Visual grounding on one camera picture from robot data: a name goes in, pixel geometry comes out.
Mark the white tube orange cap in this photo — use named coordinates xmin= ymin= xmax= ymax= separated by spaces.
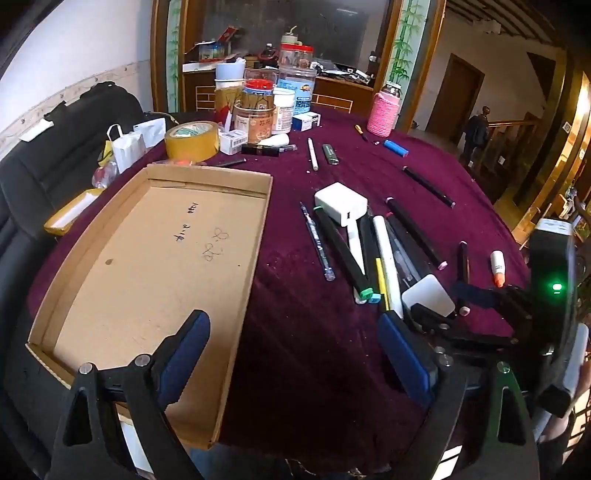
xmin=489 ymin=250 xmax=507 ymax=289

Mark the cluster of jars and bottles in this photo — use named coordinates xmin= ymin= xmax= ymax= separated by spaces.
xmin=151 ymin=0 xmax=447 ymax=131

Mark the short white pen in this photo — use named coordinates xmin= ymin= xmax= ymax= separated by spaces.
xmin=347 ymin=222 xmax=366 ymax=306

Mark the wooden door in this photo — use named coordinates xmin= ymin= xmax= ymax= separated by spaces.
xmin=427 ymin=52 xmax=486 ymax=135

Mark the wooden staircase railing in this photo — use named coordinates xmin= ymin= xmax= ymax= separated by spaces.
xmin=461 ymin=117 xmax=546 ymax=205

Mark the white paper bag with handles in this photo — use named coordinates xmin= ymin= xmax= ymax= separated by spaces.
xmin=106 ymin=124 xmax=148 ymax=175

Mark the long white pen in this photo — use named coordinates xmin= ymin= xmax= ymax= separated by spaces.
xmin=372 ymin=215 xmax=403 ymax=320

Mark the clear plastic pen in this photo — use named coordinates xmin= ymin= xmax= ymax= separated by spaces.
xmin=387 ymin=222 xmax=422 ymax=283

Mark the white and blue small box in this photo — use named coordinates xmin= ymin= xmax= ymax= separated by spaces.
xmin=292 ymin=112 xmax=322 ymax=133

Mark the brown packing tape roll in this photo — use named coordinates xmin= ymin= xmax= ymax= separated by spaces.
xmin=165 ymin=121 xmax=220 ymax=163

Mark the white USB charger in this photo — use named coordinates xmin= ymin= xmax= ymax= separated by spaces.
xmin=314 ymin=182 xmax=369 ymax=227

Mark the clear blue gel pen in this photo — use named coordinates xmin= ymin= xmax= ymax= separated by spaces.
xmin=299 ymin=202 xmax=336 ymax=282

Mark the black sofa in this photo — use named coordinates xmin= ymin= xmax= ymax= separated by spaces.
xmin=0 ymin=80 xmax=155 ymax=480

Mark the yellow pen black cap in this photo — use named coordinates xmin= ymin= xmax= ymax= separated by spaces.
xmin=375 ymin=257 xmax=391 ymax=311

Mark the clear jar red lid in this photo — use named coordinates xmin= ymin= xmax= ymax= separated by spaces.
xmin=278 ymin=36 xmax=315 ymax=70

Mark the black lipstick tube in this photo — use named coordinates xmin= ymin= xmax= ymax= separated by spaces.
xmin=240 ymin=143 xmax=297 ymax=157

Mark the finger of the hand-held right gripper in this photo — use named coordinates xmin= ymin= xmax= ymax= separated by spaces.
xmin=411 ymin=302 xmax=520 ymax=350
xmin=452 ymin=281 xmax=532 ymax=324

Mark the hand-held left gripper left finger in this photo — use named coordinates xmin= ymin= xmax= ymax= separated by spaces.
xmin=48 ymin=310 xmax=212 ymax=480

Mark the large clear jar blue label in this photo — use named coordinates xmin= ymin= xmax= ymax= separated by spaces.
xmin=276 ymin=65 xmax=318 ymax=116

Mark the black marker green cap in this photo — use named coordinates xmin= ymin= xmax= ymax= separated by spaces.
xmin=313 ymin=206 xmax=375 ymax=302

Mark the yellow flat box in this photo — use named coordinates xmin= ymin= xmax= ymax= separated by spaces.
xmin=43 ymin=187 xmax=106 ymax=234

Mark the clear jar orange label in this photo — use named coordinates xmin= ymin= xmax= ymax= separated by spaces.
xmin=232 ymin=102 xmax=277 ymax=145

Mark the white rounded box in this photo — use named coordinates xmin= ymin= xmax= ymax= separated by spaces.
xmin=401 ymin=274 xmax=456 ymax=320

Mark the jar in pink woven sleeve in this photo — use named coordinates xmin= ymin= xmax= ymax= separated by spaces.
xmin=367 ymin=82 xmax=403 ymax=138

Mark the small jar red lid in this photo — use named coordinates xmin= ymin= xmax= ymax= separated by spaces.
xmin=242 ymin=79 xmax=274 ymax=110

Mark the white plastic bottle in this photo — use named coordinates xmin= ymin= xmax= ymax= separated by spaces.
xmin=272 ymin=88 xmax=297 ymax=133

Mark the black marker pink cap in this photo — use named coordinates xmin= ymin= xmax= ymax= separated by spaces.
xmin=386 ymin=196 xmax=448 ymax=270

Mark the gold patterned cup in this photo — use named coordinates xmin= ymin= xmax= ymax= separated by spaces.
xmin=213 ymin=87 xmax=244 ymax=126

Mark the cardboard tray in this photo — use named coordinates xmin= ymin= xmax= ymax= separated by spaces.
xmin=25 ymin=164 xmax=274 ymax=450

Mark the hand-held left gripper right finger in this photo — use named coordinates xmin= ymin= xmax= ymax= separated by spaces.
xmin=376 ymin=310 xmax=541 ymax=480

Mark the maroon tablecloth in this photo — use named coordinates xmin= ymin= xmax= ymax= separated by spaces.
xmin=25 ymin=108 xmax=533 ymax=462

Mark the long black pen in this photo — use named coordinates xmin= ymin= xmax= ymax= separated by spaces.
xmin=402 ymin=165 xmax=456 ymax=209

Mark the red clear plastic packet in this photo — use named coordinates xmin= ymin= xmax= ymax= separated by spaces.
xmin=92 ymin=161 xmax=119 ymax=188

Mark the black marker white band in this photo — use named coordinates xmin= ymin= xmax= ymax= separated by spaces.
xmin=457 ymin=241 xmax=472 ymax=318

